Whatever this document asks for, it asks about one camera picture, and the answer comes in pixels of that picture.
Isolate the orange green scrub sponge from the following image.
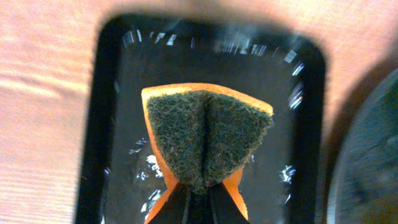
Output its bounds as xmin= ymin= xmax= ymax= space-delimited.
xmin=141 ymin=83 xmax=273 ymax=223

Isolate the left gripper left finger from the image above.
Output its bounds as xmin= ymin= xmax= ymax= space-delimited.
xmin=147 ymin=184 xmax=191 ymax=224

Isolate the black round tray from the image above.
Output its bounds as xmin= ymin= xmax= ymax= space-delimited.
xmin=326 ymin=72 xmax=397 ymax=224

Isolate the black rectangular tray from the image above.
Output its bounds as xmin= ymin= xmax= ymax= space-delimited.
xmin=75 ymin=14 xmax=326 ymax=223

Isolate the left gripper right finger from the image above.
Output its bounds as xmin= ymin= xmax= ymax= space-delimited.
xmin=209 ymin=184 xmax=249 ymax=224

